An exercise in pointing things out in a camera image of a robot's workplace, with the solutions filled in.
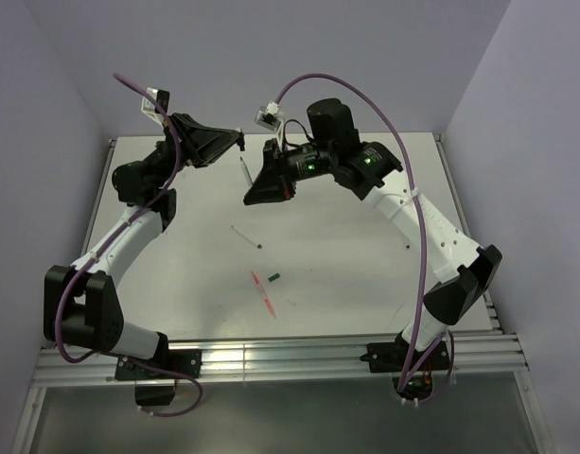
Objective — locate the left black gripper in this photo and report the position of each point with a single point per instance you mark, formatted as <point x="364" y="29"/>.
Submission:
<point x="198" y="145"/>

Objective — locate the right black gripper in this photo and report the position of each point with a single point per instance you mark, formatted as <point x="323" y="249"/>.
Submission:
<point x="274" y="182"/>

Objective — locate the grey pen diagonal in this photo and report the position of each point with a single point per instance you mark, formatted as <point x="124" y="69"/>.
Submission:
<point x="246" y="172"/>

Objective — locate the black pen cap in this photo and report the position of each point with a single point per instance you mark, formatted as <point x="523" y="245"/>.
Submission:
<point x="241" y="142"/>

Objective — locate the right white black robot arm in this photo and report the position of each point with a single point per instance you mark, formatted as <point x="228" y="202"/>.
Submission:
<point x="463" y="268"/>

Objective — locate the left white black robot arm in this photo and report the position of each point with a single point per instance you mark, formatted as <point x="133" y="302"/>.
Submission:
<point x="82" y="312"/>

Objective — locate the red pen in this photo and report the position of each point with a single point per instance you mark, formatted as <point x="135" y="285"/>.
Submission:
<point x="263" y="294"/>

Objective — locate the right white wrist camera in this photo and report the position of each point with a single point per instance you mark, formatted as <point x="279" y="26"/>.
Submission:
<point x="272" y="118"/>

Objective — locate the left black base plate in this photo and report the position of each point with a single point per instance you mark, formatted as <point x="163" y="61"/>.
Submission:
<point x="185" y="362"/>

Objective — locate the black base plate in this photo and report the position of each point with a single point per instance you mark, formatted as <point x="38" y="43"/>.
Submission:
<point x="389" y="357"/>
<point x="185" y="362"/>

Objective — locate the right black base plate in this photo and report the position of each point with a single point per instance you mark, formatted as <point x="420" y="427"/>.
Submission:
<point x="389" y="357"/>

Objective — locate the black box under rail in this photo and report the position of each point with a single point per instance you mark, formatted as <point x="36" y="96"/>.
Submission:
<point x="153" y="395"/>

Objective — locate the aluminium rail frame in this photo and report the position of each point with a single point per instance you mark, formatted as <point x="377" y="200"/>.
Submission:
<point x="246" y="361"/>

